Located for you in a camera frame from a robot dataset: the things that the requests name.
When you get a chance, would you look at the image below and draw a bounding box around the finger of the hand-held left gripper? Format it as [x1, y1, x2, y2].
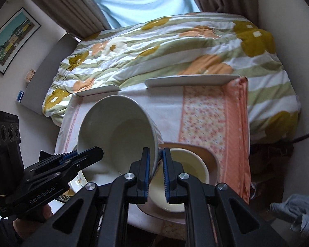
[39, 151, 79, 164]
[24, 147, 104, 185]

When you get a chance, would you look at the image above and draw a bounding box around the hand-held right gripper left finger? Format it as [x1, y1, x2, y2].
[45, 147, 151, 247]

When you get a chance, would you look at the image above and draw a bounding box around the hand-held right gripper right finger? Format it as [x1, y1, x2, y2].
[162, 147, 290, 247]

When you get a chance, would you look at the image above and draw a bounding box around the large cream bowl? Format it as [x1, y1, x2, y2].
[148, 148, 210, 213]

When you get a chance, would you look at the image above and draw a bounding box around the round plate with cartoon print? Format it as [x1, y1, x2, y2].
[57, 171, 89, 204]

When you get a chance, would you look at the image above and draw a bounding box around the white ribbed bowl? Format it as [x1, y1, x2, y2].
[77, 95, 164, 183]

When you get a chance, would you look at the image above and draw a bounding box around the pink wavy square dish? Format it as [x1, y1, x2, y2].
[138, 141, 219, 220]

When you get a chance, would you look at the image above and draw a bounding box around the person's left forearm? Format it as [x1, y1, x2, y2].
[0, 217, 23, 247]

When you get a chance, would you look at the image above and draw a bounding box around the person's left hand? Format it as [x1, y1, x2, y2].
[12, 203, 54, 242]

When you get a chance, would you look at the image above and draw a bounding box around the small white rectangular plate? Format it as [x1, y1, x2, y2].
[75, 84, 121, 98]

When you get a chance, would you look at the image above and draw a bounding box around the orange floral cloth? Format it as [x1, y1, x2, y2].
[179, 77, 251, 204]

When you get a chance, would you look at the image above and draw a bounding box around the white bed headboard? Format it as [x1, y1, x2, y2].
[21, 33, 80, 116]

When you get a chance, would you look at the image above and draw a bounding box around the small patterned box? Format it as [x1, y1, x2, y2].
[24, 69, 36, 82]

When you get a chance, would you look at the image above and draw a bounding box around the long white rectangular plate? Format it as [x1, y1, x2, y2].
[145, 75, 241, 88]

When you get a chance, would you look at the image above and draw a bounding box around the floral striped blanket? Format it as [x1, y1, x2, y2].
[42, 12, 300, 144]

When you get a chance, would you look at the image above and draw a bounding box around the blue denim cloth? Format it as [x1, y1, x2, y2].
[270, 194, 309, 234]

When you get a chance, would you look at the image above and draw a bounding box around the light blue sheer curtain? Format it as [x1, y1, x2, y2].
[90, 0, 201, 29]

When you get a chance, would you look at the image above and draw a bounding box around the framed wall poster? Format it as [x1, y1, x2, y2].
[0, 7, 42, 76]

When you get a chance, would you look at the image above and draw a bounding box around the black cable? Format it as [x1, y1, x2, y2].
[290, 131, 309, 143]

